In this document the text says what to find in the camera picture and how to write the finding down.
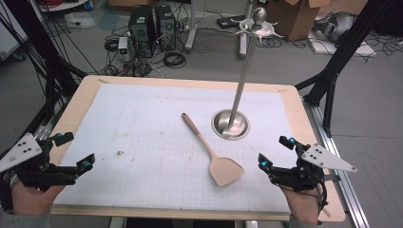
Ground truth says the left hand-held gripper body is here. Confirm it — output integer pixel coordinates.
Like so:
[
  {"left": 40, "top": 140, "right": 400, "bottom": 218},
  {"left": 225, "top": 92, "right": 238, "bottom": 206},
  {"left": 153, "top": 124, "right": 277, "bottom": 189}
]
[{"left": 0, "top": 132, "right": 80, "bottom": 193}]

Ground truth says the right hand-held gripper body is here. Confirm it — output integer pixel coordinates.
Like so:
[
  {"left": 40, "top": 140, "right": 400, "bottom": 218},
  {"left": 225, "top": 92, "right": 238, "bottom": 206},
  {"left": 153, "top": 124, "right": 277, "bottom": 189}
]
[{"left": 269, "top": 142, "right": 358, "bottom": 193}]

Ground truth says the wooden spatula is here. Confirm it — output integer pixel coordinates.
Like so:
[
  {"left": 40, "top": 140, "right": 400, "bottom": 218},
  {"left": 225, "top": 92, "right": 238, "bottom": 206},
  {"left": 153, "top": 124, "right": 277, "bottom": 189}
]
[{"left": 181, "top": 112, "right": 245, "bottom": 187}]

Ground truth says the metal utensil stand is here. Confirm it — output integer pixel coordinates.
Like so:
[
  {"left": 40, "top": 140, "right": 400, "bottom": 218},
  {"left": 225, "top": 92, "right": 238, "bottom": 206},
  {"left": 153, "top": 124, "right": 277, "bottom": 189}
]
[{"left": 211, "top": 7, "right": 285, "bottom": 142}]

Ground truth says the person's left hand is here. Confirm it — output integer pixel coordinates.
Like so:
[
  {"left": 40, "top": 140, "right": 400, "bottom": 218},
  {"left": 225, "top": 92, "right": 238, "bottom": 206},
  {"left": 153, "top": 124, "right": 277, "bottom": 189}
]
[{"left": 10, "top": 180, "right": 67, "bottom": 217}]

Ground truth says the person's right hand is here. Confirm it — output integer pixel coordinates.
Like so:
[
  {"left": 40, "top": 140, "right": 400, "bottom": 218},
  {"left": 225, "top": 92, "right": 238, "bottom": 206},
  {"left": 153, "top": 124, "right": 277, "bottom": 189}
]
[{"left": 279, "top": 183, "right": 325, "bottom": 226}]

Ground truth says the white grid mat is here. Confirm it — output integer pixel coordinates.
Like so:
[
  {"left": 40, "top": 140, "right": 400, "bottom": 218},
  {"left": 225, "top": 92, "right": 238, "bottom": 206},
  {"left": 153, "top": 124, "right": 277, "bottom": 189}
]
[{"left": 52, "top": 83, "right": 297, "bottom": 213}]

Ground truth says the white metal stand leg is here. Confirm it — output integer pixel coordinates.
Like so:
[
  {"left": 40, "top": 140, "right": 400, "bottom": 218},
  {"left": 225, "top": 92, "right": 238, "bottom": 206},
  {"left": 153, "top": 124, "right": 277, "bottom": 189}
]
[
  {"left": 239, "top": 0, "right": 255, "bottom": 60},
  {"left": 183, "top": 0, "right": 200, "bottom": 54}
]

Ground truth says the small white electronic box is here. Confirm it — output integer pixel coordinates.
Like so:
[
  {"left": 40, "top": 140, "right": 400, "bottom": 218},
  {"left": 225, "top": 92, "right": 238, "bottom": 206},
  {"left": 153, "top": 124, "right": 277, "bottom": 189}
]
[{"left": 117, "top": 36, "right": 130, "bottom": 62}]

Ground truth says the white flat board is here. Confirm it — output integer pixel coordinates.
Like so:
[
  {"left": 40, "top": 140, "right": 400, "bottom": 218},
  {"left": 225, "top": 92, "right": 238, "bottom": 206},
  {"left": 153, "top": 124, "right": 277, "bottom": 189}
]
[{"left": 308, "top": 30, "right": 378, "bottom": 58}]

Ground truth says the white cabinet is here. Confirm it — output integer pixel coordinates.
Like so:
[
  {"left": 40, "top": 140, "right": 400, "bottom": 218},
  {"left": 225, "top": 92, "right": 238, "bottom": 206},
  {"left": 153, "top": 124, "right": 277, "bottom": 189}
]
[{"left": 0, "top": 0, "right": 30, "bottom": 62}]

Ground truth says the clear plastic bag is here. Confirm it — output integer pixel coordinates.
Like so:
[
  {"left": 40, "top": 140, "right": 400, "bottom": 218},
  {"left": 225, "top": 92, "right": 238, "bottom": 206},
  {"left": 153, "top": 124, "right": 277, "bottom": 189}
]
[{"left": 64, "top": 11, "right": 97, "bottom": 30}]

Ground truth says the large brown cardboard box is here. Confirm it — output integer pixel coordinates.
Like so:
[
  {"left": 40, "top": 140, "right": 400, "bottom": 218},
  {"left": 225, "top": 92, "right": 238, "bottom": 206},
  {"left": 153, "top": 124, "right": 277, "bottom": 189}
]
[{"left": 266, "top": 0, "right": 332, "bottom": 42}]

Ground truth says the silver grey bag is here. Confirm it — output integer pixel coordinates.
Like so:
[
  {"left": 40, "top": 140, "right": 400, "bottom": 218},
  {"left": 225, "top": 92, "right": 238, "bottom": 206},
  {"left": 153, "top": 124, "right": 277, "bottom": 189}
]
[{"left": 312, "top": 11, "right": 357, "bottom": 44}]

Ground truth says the black computer tower green label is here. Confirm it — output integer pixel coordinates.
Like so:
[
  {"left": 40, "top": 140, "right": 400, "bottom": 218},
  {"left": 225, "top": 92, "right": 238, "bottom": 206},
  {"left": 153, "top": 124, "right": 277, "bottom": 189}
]
[{"left": 127, "top": 5, "right": 157, "bottom": 59}]

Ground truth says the round white table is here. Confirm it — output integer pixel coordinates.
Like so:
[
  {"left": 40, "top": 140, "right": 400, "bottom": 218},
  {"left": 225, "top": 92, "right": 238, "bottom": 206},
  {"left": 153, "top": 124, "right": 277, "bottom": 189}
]
[{"left": 37, "top": 0, "right": 90, "bottom": 13}]

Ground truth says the flat black box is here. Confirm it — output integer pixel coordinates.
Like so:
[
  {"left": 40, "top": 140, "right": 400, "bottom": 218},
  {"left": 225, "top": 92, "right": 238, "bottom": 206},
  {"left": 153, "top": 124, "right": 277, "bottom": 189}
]
[{"left": 216, "top": 14, "right": 247, "bottom": 30}]

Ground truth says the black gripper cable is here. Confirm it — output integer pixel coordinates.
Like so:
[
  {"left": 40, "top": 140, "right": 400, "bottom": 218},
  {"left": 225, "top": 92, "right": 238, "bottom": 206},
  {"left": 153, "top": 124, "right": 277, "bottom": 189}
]
[{"left": 317, "top": 175, "right": 330, "bottom": 218}]

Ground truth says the aluminium rail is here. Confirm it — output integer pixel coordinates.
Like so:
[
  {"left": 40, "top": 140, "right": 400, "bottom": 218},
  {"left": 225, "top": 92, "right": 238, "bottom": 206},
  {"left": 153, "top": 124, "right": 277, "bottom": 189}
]
[{"left": 302, "top": 97, "right": 371, "bottom": 228}]

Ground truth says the black metal frame strut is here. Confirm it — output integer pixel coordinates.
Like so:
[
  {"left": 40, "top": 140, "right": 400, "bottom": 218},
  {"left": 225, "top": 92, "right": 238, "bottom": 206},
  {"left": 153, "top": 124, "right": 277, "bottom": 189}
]
[
  {"left": 0, "top": 0, "right": 88, "bottom": 134},
  {"left": 294, "top": 0, "right": 393, "bottom": 139}
]

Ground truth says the coil of black cable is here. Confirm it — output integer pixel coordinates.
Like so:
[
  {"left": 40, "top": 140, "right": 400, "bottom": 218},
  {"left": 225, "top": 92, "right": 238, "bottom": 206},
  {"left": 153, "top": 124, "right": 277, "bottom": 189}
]
[{"left": 163, "top": 50, "right": 187, "bottom": 69}]

